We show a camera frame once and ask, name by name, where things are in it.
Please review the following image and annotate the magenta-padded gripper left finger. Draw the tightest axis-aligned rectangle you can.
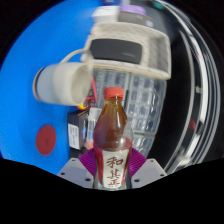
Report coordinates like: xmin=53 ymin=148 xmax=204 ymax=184
xmin=57 ymin=148 xmax=99 ymax=189

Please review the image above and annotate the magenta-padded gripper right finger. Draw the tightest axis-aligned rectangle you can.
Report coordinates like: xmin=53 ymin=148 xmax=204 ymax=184
xmin=128 ymin=147 xmax=168 ymax=189

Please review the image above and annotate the clear red-capped drink bottle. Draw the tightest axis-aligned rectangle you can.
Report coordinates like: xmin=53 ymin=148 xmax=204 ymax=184
xmin=92 ymin=86 xmax=135 ymax=192

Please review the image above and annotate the black box with white label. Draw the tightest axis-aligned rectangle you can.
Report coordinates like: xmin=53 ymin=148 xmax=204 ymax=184
xmin=66 ymin=109 xmax=89 ymax=150

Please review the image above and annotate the flat round red coaster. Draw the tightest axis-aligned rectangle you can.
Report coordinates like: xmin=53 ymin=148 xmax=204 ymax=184
xmin=35 ymin=124 xmax=58 ymax=157

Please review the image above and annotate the yellow multimeter with red leads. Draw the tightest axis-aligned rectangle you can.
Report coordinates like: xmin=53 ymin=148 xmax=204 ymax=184
xmin=76 ymin=76 xmax=99 ymax=111

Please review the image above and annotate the white ceramic mug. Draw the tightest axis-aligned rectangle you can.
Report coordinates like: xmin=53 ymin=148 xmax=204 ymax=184
xmin=32 ymin=48 xmax=95 ymax=107

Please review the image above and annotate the black rectangular speaker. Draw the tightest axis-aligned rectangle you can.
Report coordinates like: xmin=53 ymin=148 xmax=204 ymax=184
xmin=90 ymin=38 xmax=144 ymax=65

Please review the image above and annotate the beige perforated tray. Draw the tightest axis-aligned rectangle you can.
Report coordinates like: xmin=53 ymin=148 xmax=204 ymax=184
xmin=81 ymin=21 xmax=173 ymax=81

